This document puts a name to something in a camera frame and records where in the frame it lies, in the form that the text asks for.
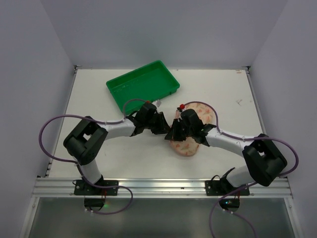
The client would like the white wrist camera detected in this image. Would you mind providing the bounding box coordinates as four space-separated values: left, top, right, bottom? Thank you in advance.
153 100 161 108
176 104 186 113

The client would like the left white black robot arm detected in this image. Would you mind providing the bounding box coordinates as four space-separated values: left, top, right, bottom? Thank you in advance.
63 102 170 188

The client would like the peach patterned mesh laundry bag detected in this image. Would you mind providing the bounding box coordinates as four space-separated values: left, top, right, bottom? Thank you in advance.
169 102 215 157

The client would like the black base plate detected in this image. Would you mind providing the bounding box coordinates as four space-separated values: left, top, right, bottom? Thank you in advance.
73 179 119 196
205 175 237 196

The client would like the aluminium mounting rail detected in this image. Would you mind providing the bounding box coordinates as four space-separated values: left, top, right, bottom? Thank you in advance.
32 178 292 198

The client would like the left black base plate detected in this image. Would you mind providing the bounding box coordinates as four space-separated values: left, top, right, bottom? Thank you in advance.
73 179 119 196

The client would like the green plastic tray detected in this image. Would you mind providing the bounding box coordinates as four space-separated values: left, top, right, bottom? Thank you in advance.
106 60 180 114

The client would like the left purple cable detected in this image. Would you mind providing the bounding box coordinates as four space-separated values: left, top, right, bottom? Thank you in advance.
38 99 152 214

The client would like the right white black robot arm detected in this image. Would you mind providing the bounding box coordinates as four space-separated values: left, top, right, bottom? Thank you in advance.
165 109 287 188

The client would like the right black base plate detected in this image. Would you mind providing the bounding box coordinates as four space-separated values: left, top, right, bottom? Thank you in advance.
205 175 237 196

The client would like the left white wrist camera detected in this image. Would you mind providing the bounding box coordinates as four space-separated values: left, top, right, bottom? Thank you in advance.
153 100 161 108

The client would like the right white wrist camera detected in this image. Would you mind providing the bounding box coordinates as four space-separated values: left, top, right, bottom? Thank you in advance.
176 104 186 113

